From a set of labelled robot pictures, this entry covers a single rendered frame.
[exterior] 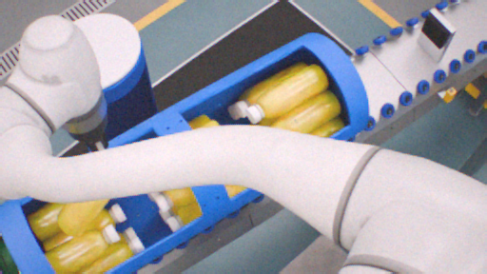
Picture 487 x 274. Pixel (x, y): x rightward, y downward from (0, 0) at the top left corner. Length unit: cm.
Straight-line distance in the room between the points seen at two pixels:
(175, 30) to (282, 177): 242
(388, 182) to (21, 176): 42
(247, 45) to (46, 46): 198
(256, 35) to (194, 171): 214
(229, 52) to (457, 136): 121
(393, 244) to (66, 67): 47
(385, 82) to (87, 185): 118
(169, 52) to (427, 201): 244
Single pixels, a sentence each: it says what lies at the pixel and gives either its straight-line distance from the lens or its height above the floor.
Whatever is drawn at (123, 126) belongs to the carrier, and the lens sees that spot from 219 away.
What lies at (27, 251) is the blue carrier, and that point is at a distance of 112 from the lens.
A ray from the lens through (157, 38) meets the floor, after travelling 287.
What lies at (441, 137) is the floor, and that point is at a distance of 272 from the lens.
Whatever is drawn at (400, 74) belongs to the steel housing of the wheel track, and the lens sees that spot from 166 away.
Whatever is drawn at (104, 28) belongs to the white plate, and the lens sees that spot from 160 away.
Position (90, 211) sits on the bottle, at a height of 121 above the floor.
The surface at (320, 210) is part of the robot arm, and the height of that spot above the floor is 179.
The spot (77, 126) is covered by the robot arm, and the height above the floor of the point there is 153.
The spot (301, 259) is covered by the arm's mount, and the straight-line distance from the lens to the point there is 127.
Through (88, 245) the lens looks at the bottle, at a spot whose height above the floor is 115.
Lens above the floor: 223
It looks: 62 degrees down
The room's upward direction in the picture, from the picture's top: 2 degrees clockwise
